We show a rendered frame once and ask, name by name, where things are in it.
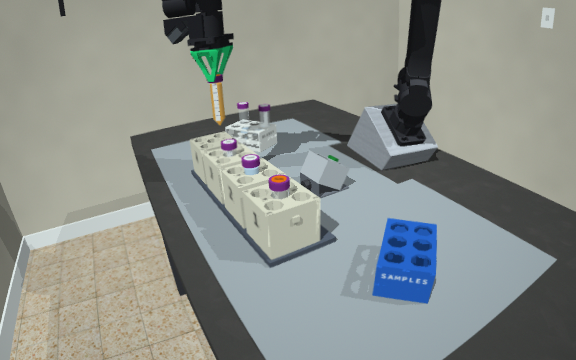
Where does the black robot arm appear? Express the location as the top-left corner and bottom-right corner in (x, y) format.
(162, 0), (441, 146)

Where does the blue sample rack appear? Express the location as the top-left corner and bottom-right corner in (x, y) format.
(373, 218), (437, 304)

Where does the white tube rack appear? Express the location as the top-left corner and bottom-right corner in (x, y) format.
(225, 120), (277, 153)

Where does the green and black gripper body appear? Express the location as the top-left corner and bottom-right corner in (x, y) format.
(187, 11), (234, 51)

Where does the white bucket adapter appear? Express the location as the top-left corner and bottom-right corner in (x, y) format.
(190, 131), (239, 185)
(242, 177), (320, 260)
(203, 143), (260, 204)
(220, 158), (286, 229)

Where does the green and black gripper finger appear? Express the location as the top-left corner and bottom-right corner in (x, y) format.
(191, 48), (222, 82)
(206, 45), (233, 74)

